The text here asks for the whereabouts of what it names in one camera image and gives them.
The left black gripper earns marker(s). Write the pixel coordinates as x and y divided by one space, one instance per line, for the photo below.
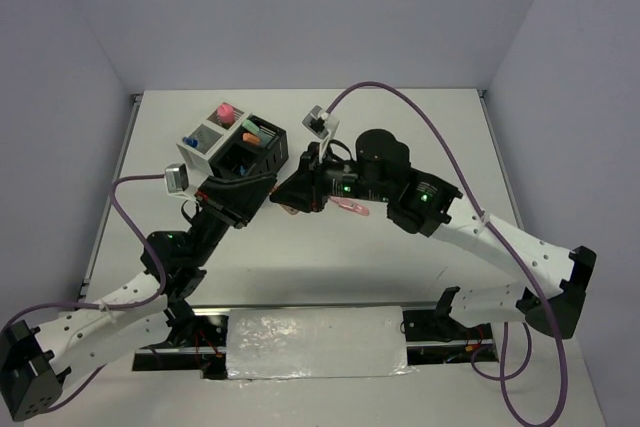
236 202

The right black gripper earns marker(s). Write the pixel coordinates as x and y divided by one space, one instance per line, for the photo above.
305 188

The pink utility knife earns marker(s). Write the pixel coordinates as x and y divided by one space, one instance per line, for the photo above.
350 205

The orange cap highlighter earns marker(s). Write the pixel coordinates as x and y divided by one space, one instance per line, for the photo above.
251 139

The blue cap spray bottle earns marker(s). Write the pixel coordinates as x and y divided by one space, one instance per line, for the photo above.
191 142

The green highlighter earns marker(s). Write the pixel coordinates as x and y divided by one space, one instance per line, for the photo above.
252 128

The pink cap glue bottle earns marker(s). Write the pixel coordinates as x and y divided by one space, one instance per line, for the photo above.
226 115

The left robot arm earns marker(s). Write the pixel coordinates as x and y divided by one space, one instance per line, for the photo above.
48 347

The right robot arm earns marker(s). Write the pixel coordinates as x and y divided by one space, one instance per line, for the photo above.
548 283

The white slotted container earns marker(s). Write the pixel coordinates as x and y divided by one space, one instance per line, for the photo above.
212 139

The silver foil covered plate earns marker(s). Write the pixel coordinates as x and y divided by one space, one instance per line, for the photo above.
283 344

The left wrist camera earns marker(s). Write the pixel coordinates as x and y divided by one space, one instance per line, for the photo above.
177 180

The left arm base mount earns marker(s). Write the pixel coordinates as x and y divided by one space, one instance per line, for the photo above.
200 347

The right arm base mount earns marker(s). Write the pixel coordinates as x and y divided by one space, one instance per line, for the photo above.
433 341

